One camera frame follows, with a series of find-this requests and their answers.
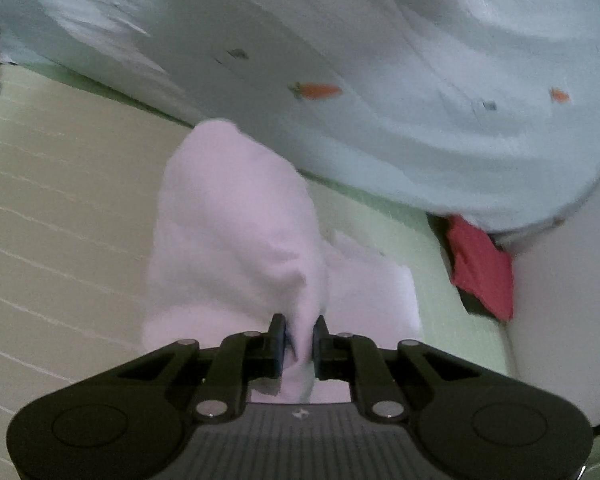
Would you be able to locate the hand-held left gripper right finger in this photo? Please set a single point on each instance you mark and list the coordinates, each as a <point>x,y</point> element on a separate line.
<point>320,342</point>

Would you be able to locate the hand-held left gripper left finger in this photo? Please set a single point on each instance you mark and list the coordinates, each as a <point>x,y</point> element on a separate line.
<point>278,340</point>

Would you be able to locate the white garment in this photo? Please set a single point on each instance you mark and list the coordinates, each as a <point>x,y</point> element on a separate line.
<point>230,220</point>

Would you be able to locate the red waffle-knit cloth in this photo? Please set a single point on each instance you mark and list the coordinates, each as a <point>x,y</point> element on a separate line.
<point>480,265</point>

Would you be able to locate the pale carrot-print quilt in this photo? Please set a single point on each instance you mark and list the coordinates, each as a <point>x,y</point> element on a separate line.
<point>360,40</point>

